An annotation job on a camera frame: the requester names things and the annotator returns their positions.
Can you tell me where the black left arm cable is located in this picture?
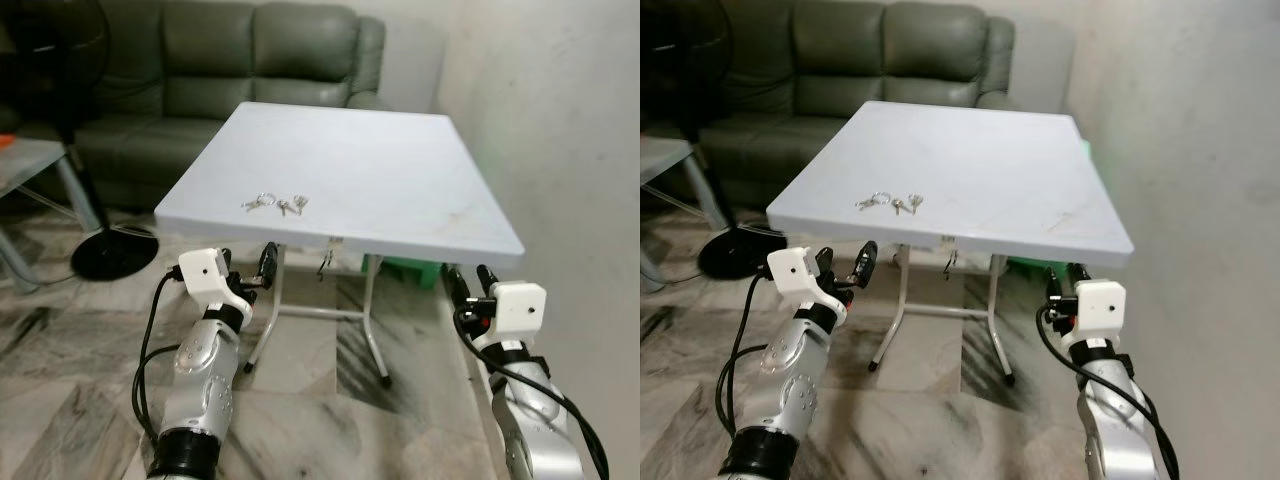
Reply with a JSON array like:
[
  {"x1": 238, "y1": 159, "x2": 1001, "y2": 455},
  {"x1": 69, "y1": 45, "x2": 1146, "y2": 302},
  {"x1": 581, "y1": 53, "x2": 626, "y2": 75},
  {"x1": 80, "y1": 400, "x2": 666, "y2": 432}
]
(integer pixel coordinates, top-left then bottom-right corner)
[
  {"x1": 133, "y1": 268, "x2": 186, "y2": 441},
  {"x1": 715, "y1": 270, "x2": 776, "y2": 441}
]

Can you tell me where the dark green leather sofa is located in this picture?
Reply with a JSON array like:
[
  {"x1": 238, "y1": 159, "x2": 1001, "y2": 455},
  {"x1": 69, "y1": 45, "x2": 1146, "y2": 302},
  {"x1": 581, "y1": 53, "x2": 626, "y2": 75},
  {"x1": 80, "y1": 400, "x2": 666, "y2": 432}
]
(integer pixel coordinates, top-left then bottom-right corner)
[
  {"x1": 690, "y1": 0, "x2": 1019, "y2": 206},
  {"x1": 20, "y1": 0, "x2": 388, "y2": 213}
]

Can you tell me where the green box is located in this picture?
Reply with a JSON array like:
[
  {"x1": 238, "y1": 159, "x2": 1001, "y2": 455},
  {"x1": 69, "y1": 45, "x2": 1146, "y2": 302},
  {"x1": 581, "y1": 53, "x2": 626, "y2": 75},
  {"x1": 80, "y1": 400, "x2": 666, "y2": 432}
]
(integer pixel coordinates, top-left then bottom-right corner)
[
  {"x1": 383, "y1": 256, "x2": 451, "y2": 291},
  {"x1": 1004, "y1": 256, "x2": 1063, "y2": 278}
]

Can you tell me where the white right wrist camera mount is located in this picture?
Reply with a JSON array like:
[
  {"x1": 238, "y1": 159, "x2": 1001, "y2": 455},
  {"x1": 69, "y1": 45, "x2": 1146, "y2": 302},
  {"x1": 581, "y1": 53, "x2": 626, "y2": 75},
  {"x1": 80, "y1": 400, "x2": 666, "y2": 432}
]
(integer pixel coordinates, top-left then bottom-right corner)
[
  {"x1": 1062, "y1": 280, "x2": 1127, "y2": 346},
  {"x1": 487, "y1": 283, "x2": 549, "y2": 346}
]

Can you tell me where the white folding table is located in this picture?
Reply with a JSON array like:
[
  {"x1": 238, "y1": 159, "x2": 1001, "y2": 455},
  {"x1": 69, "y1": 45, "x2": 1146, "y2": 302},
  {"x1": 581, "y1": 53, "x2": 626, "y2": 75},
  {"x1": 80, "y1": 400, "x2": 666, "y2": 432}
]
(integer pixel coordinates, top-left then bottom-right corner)
[
  {"x1": 153, "y1": 101, "x2": 526, "y2": 389},
  {"x1": 766, "y1": 101, "x2": 1136, "y2": 387}
]

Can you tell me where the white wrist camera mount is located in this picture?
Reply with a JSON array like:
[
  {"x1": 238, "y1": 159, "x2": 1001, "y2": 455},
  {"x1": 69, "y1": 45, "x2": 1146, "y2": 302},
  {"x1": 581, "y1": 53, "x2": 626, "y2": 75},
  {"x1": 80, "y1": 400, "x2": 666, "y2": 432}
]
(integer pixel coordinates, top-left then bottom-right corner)
[
  {"x1": 767, "y1": 247, "x2": 846, "y2": 316},
  {"x1": 178, "y1": 250, "x2": 251, "y2": 311},
  {"x1": 487, "y1": 283, "x2": 549, "y2": 346},
  {"x1": 1062, "y1": 280, "x2": 1127, "y2": 346}
]

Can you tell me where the black floor fan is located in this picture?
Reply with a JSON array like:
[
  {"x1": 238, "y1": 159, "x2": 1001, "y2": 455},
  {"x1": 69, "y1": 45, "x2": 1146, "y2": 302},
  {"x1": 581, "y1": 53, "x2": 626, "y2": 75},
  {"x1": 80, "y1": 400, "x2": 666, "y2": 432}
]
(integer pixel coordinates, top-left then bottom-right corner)
[
  {"x1": 0, "y1": 0, "x2": 161, "y2": 282},
  {"x1": 640, "y1": 0, "x2": 791, "y2": 282}
]

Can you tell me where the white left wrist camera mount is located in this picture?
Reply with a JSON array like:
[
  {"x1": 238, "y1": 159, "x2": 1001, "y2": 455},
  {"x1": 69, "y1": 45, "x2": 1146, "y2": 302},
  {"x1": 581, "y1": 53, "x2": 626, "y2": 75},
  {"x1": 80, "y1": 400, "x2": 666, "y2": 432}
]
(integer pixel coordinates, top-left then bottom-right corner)
[
  {"x1": 767, "y1": 247, "x2": 846, "y2": 316},
  {"x1": 178, "y1": 250, "x2": 251, "y2": 311}
]

